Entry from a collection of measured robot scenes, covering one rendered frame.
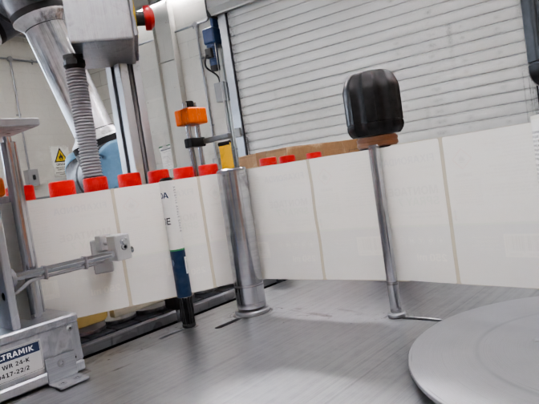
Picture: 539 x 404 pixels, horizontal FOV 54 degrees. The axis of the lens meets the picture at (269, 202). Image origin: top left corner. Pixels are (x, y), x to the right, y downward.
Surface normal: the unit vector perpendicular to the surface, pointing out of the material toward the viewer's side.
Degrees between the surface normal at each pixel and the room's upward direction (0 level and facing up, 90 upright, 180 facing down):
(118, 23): 90
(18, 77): 90
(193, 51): 90
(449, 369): 0
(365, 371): 0
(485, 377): 0
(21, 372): 90
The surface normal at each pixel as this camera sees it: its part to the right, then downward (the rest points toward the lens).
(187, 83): -0.51, 0.12
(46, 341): 0.74, -0.07
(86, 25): 0.23, 0.02
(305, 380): -0.15, -0.99
